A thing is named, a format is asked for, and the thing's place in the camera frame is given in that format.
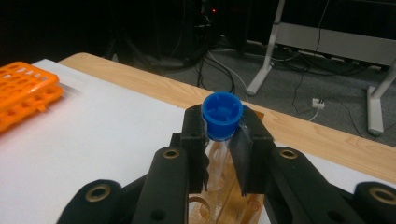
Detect white power plug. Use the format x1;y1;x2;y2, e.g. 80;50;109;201
311;97;326;110

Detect long grey floor cable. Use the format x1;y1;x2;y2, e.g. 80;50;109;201
205;50;249;103

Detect white metal stand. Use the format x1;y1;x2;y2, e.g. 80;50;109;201
246;0;396;137

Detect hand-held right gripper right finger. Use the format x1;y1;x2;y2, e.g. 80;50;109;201
229;106;278;197

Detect white plug cable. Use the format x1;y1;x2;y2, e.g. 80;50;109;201
307;106;321;123

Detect blue-capped clear test tube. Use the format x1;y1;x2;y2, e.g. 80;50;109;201
201;91;245;192

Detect orange plastic test tube rack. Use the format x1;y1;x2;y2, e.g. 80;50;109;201
0;61;64;133

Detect wooden test tube rack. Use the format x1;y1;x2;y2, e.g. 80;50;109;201
188;108;265;224

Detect black floor cables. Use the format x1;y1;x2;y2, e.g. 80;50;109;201
174;46;375;138

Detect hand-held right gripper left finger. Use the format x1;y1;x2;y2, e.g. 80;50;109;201
169;104;210;194

